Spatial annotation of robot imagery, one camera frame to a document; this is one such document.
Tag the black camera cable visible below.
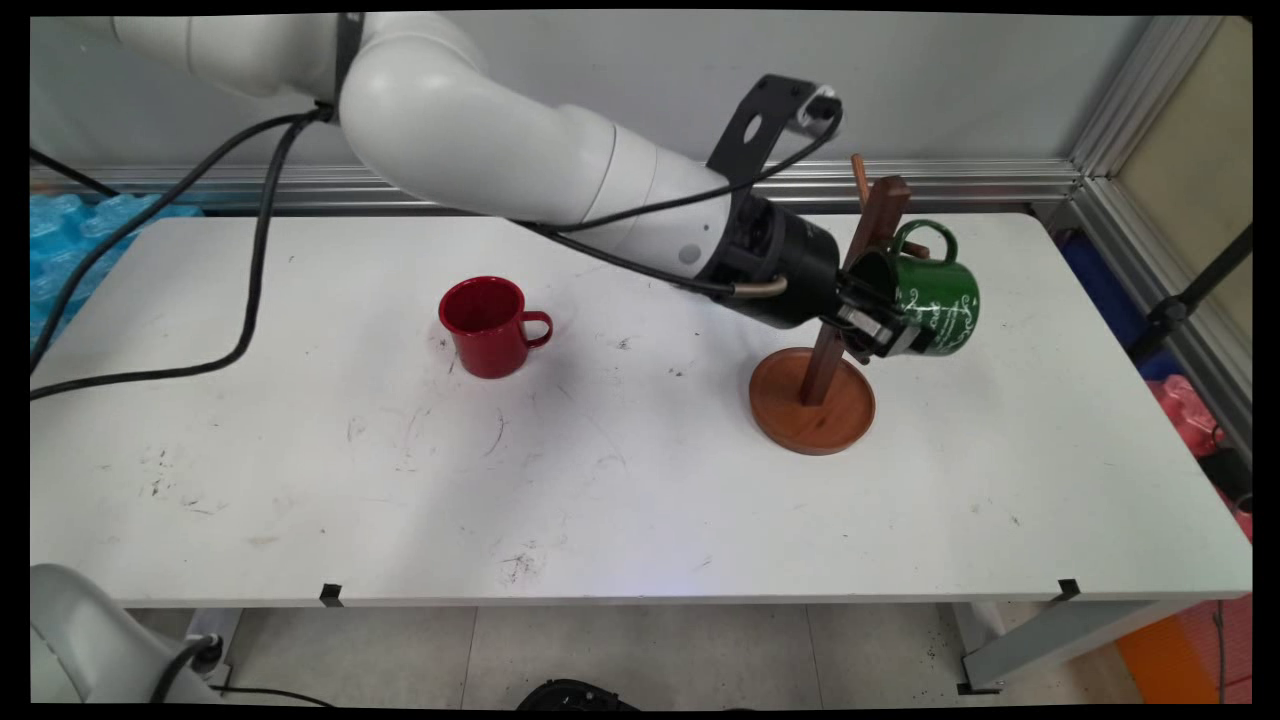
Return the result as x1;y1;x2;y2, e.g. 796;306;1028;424
30;95;844;377

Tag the aluminium frame rail horizontal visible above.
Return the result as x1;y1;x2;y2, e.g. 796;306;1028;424
30;158;1083;217

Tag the thin black background cable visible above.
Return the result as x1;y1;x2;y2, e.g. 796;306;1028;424
30;148;121;198

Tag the orange box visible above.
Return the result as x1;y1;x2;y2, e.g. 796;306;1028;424
1115;595;1253;706

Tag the blue plastic bag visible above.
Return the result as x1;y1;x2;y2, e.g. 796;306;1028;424
1058;235;1183;381

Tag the blue bubble wrap sheet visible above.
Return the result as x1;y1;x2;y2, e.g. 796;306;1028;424
30;192;206;351

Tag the red enamel mug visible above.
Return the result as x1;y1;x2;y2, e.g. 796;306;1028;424
438;276;554;380

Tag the aluminium frame post slanted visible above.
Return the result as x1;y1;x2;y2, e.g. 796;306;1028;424
1068;15;1253;463

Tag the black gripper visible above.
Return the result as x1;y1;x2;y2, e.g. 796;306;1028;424
714;195;918;362

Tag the wooden mug tree stand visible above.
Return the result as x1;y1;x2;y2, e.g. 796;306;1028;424
748;153;931;457

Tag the grey table leg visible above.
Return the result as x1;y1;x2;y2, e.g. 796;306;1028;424
957;600;1201;697

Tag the black round object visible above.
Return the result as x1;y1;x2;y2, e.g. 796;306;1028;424
515;679;641;711

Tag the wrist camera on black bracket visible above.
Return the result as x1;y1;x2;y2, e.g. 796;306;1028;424
705;74;844;188

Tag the beige wall panel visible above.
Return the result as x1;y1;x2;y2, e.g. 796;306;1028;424
1115;18;1253;351

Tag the pink plastic bag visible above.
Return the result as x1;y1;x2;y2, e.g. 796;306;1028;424
1145;375;1253;543

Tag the green enamel mug white lettering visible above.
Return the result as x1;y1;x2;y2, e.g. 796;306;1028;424
850;218;982;360

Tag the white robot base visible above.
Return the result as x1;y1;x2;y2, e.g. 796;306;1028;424
30;562;223;706

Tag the black base cable with plug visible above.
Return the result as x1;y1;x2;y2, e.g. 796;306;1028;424
148;633;339;708

